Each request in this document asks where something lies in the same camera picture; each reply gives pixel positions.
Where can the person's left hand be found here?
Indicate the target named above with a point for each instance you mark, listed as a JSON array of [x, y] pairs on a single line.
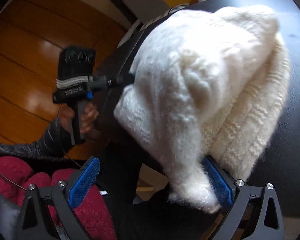
[[90, 120]]

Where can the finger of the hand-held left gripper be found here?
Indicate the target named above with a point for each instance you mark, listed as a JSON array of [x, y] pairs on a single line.
[[110, 81]]

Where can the person's left forearm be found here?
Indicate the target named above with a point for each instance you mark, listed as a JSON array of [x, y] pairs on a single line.
[[40, 147]]

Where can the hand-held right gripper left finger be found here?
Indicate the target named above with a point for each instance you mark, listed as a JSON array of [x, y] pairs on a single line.
[[83, 183]]

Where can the dark puffer jacket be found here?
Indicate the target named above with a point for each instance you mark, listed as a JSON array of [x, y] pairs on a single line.
[[2, 210]]

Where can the white knit sweater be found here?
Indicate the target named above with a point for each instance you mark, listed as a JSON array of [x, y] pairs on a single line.
[[190, 92]]

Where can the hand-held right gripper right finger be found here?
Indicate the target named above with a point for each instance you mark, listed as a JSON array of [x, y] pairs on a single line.
[[218, 180]]

